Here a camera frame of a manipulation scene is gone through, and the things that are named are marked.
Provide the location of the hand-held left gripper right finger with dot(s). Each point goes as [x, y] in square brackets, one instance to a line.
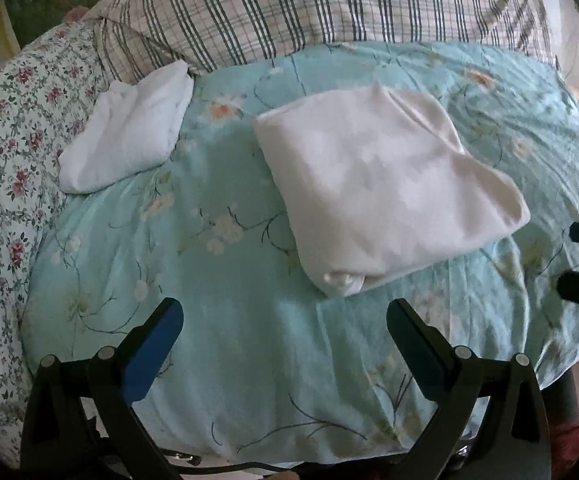
[419, 355]

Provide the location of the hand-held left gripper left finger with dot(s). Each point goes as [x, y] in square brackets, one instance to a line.
[154, 350]

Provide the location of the large white garment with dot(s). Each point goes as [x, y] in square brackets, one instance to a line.
[379, 180]

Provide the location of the teal floral blanket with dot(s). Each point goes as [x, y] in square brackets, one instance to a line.
[249, 310]

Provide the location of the dark red cloth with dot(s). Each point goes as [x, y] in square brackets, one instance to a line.
[577, 430]

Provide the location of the small white garment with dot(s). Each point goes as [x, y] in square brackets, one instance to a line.
[129, 125]

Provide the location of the pink floral bed sheet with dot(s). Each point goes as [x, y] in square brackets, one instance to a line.
[14, 160]

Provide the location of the plaid striped pillow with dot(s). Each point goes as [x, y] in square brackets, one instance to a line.
[279, 10]

